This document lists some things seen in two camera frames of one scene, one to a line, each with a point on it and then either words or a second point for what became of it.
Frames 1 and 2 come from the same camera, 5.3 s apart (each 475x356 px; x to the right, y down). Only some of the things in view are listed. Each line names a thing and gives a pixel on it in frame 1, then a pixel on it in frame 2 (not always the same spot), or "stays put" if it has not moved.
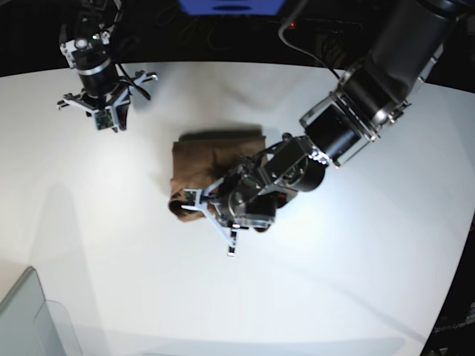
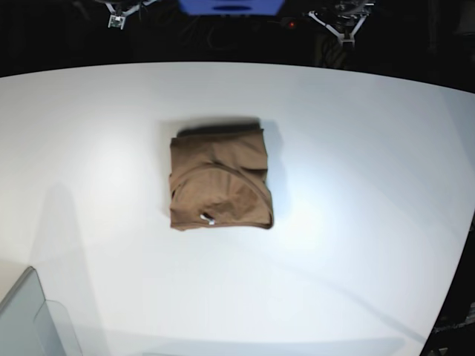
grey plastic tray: [31, 325] stays put
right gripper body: [221, 215] → [348, 38]
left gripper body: [111, 102] → [130, 10]
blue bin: [232, 7] stays put
